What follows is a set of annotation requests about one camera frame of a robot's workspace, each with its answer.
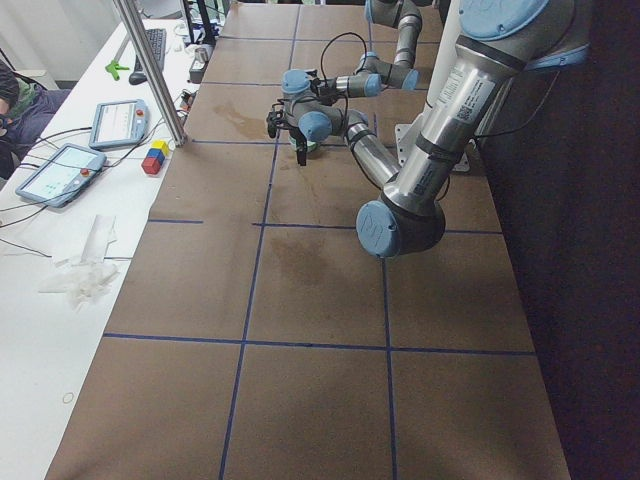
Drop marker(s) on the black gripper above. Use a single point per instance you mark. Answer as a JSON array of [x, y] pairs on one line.
[[301, 145], [329, 95]]

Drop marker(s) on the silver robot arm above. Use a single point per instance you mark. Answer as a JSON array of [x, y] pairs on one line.
[[373, 73], [496, 40]]

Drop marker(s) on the metal cylinder can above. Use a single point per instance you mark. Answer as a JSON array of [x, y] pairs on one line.
[[202, 53]]

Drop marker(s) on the yellow toy block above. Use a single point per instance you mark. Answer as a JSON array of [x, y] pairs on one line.
[[161, 145]]

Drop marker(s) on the blue toy block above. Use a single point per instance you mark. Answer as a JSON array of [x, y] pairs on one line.
[[158, 154]]

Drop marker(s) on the red toy block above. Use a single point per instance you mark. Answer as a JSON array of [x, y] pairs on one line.
[[152, 165]]

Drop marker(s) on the black keyboard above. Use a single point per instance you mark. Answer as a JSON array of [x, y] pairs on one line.
[[157, 41]]

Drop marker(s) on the black computer mouse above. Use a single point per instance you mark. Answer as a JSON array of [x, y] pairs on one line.
[[137, 78]]

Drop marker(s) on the far teach pendant tablet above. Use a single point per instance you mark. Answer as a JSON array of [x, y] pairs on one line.
[[118, 124]]

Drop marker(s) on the teach pendant tablet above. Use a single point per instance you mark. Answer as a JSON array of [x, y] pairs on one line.
[[118, 124], [63, 176]]

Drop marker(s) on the green plastic clamp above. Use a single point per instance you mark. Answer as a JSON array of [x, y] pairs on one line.
[[114, 68]]

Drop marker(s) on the brown paper table cover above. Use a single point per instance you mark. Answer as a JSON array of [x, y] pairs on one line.
[[253, 338]]

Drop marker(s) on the near teach pendant tablet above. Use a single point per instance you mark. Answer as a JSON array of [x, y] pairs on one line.
[[63, 176]]

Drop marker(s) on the crumpled white paper towels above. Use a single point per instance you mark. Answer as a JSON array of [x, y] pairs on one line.
[[81, 271]]

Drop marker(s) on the seated person in background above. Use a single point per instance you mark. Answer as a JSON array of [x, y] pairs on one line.
[[26, 110]]

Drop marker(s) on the rubber band on table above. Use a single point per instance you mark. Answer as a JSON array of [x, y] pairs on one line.
[[68, 397]]

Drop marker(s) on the white camera pole with base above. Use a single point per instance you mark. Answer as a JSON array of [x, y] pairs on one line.
[[444, 62]]

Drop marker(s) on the aluminium frame post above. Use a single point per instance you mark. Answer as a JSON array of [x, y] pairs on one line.
[[133, 24]]

